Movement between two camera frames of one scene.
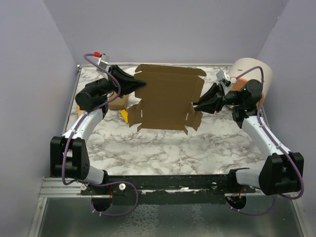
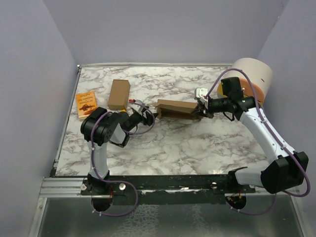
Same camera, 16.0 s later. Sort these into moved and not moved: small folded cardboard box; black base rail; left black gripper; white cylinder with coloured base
Moved: left black gripper
Not moved: black base rail; white cylinder with coloured base; small folded cardboard box
